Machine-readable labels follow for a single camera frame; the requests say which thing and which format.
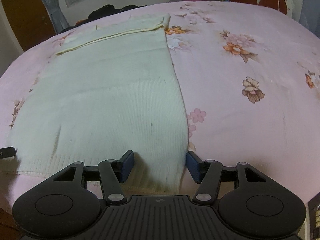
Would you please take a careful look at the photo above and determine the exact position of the cream white knit sweater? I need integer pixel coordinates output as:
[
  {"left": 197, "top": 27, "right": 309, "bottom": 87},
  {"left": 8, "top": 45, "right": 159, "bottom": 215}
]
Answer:
[{"left": 1, "top": 14, "right": 188, "bottom": 194}]

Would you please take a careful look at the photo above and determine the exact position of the black and red clothes pile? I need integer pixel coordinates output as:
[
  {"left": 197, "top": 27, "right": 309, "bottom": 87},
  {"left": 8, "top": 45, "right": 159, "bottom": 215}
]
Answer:
[{"left": 75, "top": 4, "right": 140, "bottom": 26}]

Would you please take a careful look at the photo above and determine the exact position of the pink floral bed sheet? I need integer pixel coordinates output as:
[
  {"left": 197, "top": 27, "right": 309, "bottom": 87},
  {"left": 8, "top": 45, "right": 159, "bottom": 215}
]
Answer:
[{"left": 1, "top": 2, "right": 319, "bottom": 202}]

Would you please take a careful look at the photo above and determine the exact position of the brown wooden door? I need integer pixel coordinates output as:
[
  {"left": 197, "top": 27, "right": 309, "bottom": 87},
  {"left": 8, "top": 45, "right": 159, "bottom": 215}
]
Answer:
[{"left": 1, "top": 0, "right": 55, "bottom": 51}]

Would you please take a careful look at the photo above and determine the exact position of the left grey curtain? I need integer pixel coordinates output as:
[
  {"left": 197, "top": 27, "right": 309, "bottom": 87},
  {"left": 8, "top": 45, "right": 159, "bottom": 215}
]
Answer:
[{"left": 41, "top": 0, "right": 69, "bottom": 34}]

